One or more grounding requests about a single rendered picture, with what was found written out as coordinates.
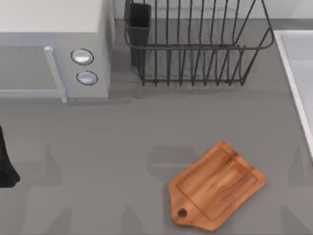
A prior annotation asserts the silver microwave knob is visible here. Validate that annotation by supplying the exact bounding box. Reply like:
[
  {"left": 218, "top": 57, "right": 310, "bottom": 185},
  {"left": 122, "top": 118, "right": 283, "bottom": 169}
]
[
  {"left": 76, "top": 70, "right": 99, "bottom": 86},
  {"left": 70, "top": 48, "right": 95, "bottom": 66}
]

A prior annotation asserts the wooden cutting board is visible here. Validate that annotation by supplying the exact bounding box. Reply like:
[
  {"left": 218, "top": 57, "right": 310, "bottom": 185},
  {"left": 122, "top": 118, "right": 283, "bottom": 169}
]
[{"left": 168, "top": 141, "right": 268, "bottom": 233}]

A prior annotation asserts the black cutlery holder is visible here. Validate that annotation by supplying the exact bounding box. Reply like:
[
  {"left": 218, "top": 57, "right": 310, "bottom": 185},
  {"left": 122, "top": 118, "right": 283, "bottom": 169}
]
[{"left": 124, "top": 0, "right": 152, "bottom": 71}]

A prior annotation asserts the pale microwave oven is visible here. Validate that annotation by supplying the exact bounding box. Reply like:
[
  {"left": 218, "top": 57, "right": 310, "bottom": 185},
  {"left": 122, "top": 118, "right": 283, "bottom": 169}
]
[{"left": 0, "top": 0, "right": 116, "bottom": 103}]

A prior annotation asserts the microwave oven door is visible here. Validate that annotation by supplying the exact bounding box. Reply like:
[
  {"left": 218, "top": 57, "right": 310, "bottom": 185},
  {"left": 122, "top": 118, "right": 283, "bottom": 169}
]
[{"left": 0, "top": 46, "right": 67, "bottom": 103}]

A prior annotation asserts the white sink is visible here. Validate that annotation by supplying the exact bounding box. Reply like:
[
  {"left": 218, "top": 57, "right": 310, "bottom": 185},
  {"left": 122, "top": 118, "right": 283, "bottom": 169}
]
[{"left": 273, "top": 29, "right": 313, "bottom": 164}]

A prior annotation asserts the black wire dish rack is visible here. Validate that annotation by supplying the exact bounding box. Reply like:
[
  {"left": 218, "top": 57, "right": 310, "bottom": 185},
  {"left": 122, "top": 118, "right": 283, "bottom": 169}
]
[{"left": 124, "top": 0, "right": 274, "bottom": 87}]

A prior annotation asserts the silver microwave door handle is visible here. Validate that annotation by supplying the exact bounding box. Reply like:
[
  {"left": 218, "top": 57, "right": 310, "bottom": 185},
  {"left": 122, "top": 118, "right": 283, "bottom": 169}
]
[{"left": 44, "top": 46, "right": 67, "bottom": 103}]

